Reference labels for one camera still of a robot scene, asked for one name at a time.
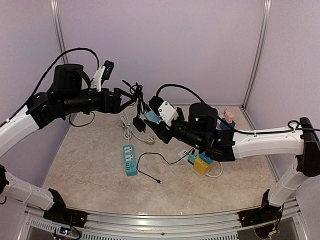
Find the yellow cube socket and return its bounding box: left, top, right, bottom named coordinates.
left=193, top=157, right=212, bottom=176

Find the pink charger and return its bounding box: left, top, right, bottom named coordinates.
left=224, top=112, right=234, bottom=125

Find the teal strip white cord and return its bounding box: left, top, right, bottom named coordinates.
left=120, top=111, right=157, bottom=145

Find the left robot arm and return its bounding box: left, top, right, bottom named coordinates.
left=0, top=60, right=138, bottom=224

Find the teal power strip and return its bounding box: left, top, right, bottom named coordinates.
left=123, top=144, right=138, bottom=177

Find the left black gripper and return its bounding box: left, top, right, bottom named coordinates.
left=61, top=87, right=136, bottom=114

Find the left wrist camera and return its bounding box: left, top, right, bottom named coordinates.
left=90, top=60, right=115, bottom=92

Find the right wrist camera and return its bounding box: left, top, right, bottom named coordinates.
left=148, top=96, right=179, bottom=127

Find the teal USB charger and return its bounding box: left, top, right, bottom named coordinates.
left=187, top=153, right=199, bottom=166

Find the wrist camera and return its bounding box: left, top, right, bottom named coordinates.
left=90, top=60, right=115, bottom=92
left=148, top=96, right=179, bottom=127

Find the dark blue cube socket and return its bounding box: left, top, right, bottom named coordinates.
left=219, top=118, right=236, bottom=131

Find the blue rounded charger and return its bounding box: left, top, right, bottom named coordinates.
left=199, top=151, right=214, bottom=165

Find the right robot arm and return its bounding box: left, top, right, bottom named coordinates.
left=145, top=94, right=320, bottom=227

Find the black USB cable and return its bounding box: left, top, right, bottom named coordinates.
left=121, top=79, right=196, bottom=186

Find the light blue charger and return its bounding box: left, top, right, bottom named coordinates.
left=144, top=109, right=162, bottom=124

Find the white power strip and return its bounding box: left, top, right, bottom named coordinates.
left=177, top=149, right=206, bottom=178

